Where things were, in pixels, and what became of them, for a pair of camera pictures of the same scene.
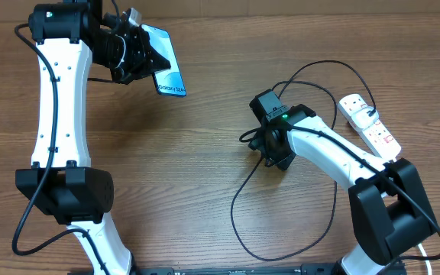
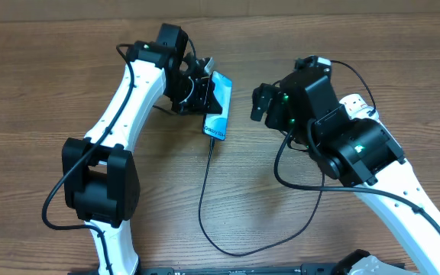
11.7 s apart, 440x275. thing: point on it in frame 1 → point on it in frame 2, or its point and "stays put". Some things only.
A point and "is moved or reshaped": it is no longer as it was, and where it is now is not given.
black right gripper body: [279, 154] → [283, 118]
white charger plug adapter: [362, 119] stays put
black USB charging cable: [334, 124] → [307, 224]
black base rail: [274, 270] stays put
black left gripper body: [129, 58] → [191, 95]
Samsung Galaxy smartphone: [169, 81] is moved or reshaped
